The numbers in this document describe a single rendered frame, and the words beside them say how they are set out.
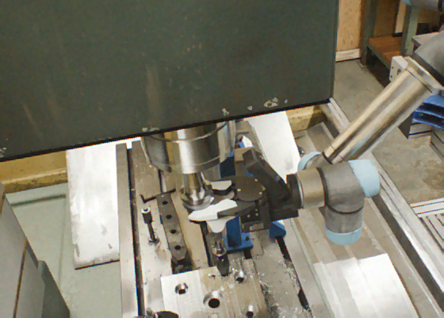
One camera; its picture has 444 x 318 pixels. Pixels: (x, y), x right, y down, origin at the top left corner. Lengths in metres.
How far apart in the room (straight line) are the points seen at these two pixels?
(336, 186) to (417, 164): 2.21
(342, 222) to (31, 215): 1.45
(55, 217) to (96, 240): 0.32
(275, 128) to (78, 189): 0.80
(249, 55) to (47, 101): 0.26
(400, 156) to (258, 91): 2.54
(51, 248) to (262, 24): 1.52
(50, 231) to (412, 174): 2.02
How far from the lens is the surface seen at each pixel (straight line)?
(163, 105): 0.64
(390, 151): 3.18
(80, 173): 1.94
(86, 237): 1.84
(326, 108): 2.08
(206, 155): 0.76
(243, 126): 1.27
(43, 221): 2.10
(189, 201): 0.89
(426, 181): 3.02
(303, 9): 0.62
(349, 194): 0.95
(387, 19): 4.12
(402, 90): 1.06
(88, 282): 1.77
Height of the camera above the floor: 1.96
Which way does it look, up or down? 39 degrees down
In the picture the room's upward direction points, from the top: 6 degrees counter-clockwise
